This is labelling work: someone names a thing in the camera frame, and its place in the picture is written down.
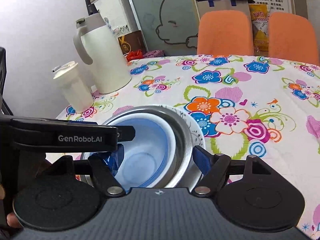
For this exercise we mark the blue plastic bowl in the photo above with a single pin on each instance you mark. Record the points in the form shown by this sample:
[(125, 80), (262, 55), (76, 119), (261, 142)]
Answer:
[(145, 152)]

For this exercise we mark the brown gift box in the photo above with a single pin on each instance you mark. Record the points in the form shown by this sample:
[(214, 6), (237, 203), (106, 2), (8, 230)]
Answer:
[(132, 42)]

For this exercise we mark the right orange chair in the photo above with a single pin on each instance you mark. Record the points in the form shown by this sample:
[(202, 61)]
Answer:
[(292, 37)]

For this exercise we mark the stainless steel bowl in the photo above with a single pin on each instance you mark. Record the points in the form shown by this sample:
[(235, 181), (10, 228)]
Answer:
[(185, 173)]

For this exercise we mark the person's left hand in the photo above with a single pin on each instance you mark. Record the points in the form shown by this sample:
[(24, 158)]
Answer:
[(12, 218)]

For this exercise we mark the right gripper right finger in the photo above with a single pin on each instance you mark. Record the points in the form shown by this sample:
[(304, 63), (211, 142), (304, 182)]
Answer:
[(214, 170)]

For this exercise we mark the white plate black swirl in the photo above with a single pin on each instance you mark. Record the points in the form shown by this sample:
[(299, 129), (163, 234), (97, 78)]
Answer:
[(194, 128)]

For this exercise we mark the cream thermos jug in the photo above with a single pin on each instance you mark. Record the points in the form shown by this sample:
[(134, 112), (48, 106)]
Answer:
[(99, 49)]

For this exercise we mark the orange chair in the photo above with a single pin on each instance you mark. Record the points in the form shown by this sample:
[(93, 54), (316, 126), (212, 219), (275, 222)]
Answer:
[(292, 37), (225, 32)]

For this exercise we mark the cream tumbler cup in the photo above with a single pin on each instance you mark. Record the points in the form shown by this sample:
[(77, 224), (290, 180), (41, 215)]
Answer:
[(72, 86)]

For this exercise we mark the left orange chair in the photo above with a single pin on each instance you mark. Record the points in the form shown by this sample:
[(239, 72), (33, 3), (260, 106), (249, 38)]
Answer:
[(225, 32)]

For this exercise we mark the white ceramic bowl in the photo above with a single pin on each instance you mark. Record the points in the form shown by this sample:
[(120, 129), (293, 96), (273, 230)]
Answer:
[(172, 139)]

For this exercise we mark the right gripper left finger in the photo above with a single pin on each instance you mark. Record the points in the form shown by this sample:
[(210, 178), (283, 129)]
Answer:
[(104, 166)]

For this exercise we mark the floral tablecloth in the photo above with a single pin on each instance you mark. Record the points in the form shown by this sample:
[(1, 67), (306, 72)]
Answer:
[(245, 105)]

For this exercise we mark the purple fabric bundle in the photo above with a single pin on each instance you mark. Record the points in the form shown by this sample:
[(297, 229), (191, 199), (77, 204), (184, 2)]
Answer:
[(154, 54)]

